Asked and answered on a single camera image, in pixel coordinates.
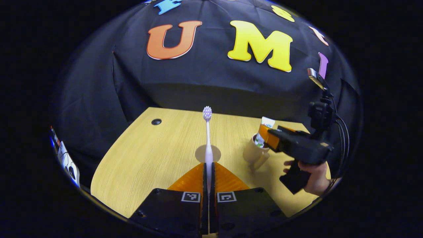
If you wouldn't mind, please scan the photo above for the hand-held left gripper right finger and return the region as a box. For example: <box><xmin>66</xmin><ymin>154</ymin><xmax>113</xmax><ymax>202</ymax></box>
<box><xmin>209</xmin><ymin>161</ymin><xmax>288</xmax><ymax>236</ymax></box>

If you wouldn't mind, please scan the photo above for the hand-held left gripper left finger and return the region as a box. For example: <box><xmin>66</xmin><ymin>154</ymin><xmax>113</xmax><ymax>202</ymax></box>
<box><xmin>129</xmin><ymin>162</ymin><xmax>209</xmax><ymax>237</ymax></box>

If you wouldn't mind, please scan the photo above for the white toothpaste tube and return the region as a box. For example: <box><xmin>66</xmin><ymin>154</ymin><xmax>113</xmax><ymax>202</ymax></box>
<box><xmin>254</xmin><ymin>117</ymin><xmax>276</xmax><ymax>148</ymax></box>

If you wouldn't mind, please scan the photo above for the beige cup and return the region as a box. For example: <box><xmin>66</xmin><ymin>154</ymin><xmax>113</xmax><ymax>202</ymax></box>
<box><xmin>243</xmin><ymin>133</ymin><xmax>271</xmax><ymax>171</ymax></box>

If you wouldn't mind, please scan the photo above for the brown round coaster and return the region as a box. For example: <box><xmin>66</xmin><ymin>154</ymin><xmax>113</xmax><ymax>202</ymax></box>
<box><xmin>195</xmin><ymin>145</ymin><xmax>221</xmax><ymax>163</ymax></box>

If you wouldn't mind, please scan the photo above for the pale pink toothbrush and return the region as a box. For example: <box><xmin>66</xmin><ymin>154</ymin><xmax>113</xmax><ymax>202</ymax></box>
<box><xmin>202</xmin><ymin>106</ymin><xmax>214</xmax><ymax>195</ymax></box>

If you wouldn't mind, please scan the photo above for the black backdrop cloth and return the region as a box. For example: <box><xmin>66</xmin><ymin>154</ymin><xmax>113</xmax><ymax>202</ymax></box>
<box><xmin>50</xmin><ymin>0</ymin><xmax>362</xmax><ymax>185</ymax></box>

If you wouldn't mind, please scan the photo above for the black cable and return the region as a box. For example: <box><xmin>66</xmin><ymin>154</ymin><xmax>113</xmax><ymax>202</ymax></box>
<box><xmin>330</xmin><ymin>99</ymin><xmax>350</xmax><ymax>195</ymax></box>

